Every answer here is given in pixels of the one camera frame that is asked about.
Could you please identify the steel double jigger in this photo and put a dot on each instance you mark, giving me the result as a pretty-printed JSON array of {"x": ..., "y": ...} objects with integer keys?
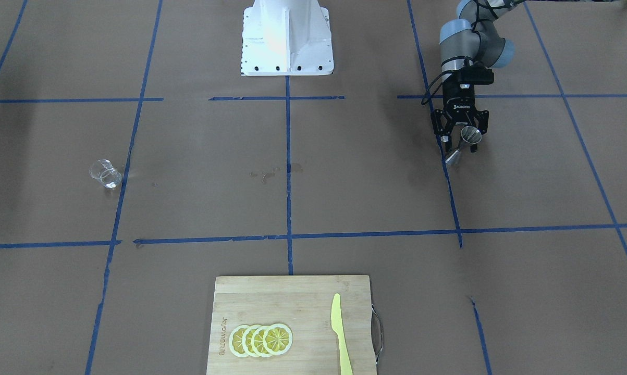
[{"x": 464, "y": 143}]

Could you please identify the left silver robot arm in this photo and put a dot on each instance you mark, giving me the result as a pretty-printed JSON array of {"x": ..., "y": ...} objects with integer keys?
[{"x": 470, "y": 49}]

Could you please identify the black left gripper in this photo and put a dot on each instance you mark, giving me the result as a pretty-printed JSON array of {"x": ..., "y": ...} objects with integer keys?
[{"x": 459, "y": 100}]

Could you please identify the clear glass shaker cup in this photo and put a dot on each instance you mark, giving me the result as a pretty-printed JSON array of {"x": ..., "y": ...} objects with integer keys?
[{"x": 105, "y": 173}]

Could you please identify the yellow plastic knife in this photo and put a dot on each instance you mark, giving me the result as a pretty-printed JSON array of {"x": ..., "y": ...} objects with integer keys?
[{"x": 336, "y": 321}]

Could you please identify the bamboo cutting board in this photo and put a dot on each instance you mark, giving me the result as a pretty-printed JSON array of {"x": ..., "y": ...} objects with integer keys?
[{"x": 302, "y": 303}]

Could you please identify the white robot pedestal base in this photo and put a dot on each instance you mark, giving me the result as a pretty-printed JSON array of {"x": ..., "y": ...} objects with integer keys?
[{"x": 286, "y": 38}]

